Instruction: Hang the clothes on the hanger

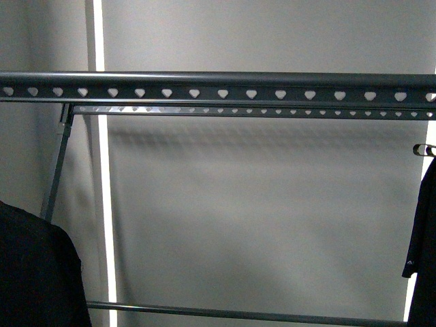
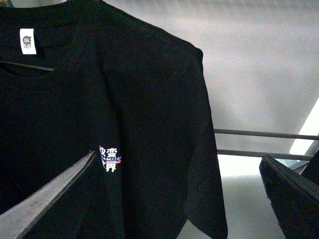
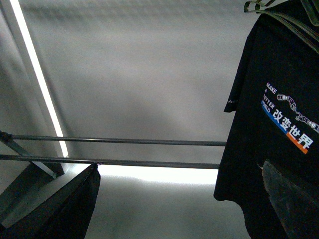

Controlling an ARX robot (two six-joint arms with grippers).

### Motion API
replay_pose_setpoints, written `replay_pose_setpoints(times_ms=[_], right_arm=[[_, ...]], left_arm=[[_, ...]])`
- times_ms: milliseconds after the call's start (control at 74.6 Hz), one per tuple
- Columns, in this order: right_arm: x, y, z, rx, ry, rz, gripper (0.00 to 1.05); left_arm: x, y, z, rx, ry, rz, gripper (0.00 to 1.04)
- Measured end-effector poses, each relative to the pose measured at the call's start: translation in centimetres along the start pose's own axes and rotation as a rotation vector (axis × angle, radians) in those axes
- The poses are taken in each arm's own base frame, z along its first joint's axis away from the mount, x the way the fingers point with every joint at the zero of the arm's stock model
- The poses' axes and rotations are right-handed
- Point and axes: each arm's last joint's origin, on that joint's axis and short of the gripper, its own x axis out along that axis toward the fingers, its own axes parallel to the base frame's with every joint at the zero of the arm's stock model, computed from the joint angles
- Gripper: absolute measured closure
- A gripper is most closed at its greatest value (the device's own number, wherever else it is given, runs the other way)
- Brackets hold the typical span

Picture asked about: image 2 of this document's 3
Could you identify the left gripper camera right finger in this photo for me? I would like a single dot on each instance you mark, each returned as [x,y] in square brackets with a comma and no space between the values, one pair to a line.
[294,196]

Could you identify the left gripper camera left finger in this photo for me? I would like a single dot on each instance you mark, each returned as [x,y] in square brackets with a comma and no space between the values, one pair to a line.
[55,211]

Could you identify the black printed t-shirt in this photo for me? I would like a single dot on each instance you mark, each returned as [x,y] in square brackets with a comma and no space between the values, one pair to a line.
[125,89]

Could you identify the dark metal rail lower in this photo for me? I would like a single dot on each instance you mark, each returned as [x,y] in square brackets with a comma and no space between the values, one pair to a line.
[261,154]

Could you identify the dark metal rail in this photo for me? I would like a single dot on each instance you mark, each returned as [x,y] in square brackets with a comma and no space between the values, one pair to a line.
[266,134]
[261,154]

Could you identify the dark metal rail upper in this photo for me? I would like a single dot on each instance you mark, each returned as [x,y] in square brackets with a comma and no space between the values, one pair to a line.
[266,134]

